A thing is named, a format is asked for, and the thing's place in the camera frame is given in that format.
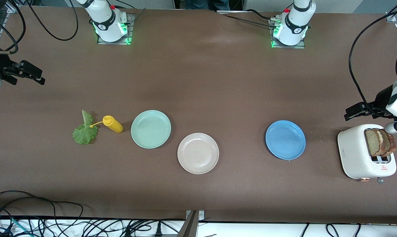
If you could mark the aluminium camera post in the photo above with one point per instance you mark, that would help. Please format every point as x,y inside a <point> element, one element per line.
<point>190,227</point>

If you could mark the green lettuce leaf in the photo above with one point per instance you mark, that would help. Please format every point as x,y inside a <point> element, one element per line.
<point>85,135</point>

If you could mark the mint green plate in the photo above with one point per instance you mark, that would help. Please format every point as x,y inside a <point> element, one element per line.
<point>150,129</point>

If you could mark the aluminium table frame rail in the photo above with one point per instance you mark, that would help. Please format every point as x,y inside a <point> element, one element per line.
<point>2,33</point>

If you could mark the person in blue jeans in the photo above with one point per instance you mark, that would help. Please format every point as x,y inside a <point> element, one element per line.
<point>198,4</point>

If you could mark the blue plate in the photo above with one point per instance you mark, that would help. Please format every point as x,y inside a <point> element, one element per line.
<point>285,140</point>

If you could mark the yellow squeeze bottle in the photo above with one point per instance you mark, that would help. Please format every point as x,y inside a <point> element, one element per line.
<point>114,125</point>

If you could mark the brown bread slice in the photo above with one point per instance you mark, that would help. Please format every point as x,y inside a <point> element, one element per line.
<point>391,143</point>
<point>371,141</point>

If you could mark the beige plate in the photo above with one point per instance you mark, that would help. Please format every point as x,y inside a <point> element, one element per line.
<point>198,153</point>

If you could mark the black power plug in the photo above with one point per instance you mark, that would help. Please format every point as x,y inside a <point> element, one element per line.
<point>158,229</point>

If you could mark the aluminium corner profile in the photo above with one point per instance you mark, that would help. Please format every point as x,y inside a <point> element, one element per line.
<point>391,16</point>

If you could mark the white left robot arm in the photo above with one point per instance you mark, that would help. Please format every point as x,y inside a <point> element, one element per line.
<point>295,23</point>

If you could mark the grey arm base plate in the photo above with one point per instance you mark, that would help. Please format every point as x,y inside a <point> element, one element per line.
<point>294,47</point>
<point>131,28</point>

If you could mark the white toaster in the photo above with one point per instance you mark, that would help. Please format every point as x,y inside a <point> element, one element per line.
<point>351,151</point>

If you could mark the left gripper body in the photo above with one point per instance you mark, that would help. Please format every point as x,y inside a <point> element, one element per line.
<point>380,99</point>

